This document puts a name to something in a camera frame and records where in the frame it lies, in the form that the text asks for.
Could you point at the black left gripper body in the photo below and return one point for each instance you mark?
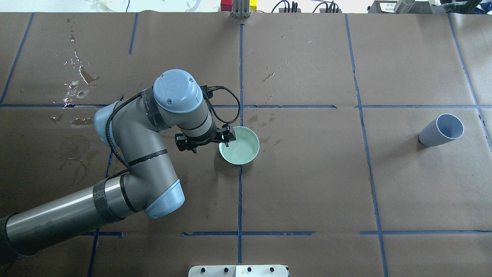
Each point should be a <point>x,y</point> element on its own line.
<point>205,141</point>

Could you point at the red blue yellow blocks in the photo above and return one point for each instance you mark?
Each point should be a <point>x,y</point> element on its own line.
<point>226,5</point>

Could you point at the aluminium frame post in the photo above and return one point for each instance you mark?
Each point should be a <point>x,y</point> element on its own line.
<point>241,9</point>

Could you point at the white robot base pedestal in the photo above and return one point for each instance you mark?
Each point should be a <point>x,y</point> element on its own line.
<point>239,271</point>

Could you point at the mint green bowl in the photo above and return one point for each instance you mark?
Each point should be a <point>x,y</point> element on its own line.
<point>242,150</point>

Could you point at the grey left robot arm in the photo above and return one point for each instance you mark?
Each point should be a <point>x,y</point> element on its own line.
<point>132,129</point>

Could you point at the small steel cup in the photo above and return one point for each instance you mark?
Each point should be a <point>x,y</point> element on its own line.
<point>403,6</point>

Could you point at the light blue plastic cup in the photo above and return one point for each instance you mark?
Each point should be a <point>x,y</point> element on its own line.
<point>443,129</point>

